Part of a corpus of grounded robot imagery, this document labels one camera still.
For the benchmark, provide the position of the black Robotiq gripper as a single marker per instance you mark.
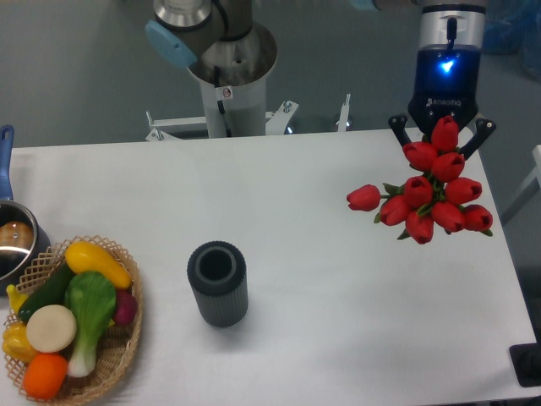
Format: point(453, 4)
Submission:
point(445, 85)

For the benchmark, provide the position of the red tulip bouquet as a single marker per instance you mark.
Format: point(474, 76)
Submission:
point(438, 196)

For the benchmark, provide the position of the black device at table edge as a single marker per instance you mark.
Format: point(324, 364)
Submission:
point(526, 362)

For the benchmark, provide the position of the dark grey ribbed vase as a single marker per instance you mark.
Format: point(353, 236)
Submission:
point(217, 274)

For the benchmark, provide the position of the purple red radish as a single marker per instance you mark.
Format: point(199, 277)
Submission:
point(126, 308)

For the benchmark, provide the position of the yellow squash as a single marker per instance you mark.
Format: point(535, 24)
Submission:
point(82, 256)

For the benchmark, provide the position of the green bok choy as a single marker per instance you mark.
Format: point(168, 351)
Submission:
point(91, 298)

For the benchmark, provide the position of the woven wicker basket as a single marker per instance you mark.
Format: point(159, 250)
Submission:
point(117, 347)

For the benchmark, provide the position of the dark green cucumber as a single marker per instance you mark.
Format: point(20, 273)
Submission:
point(51, 292)

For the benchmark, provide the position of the beige round bun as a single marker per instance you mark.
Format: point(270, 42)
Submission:
point(51, 329)

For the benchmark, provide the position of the yellow banana tip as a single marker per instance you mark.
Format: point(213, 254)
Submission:
point(15, 298)

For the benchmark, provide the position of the orange fruit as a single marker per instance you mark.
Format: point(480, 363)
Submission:
point(44, 376)

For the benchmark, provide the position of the yellow bell pepper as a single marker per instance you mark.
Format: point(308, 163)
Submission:
point(16, 344)

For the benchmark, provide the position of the white frame at right edge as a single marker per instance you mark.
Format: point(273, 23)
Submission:
point(527, 189)

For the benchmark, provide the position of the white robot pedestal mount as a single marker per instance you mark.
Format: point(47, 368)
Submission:
point(230, 111)

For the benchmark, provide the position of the blue handled saucepan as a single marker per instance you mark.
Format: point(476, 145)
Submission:
point(22, 238)

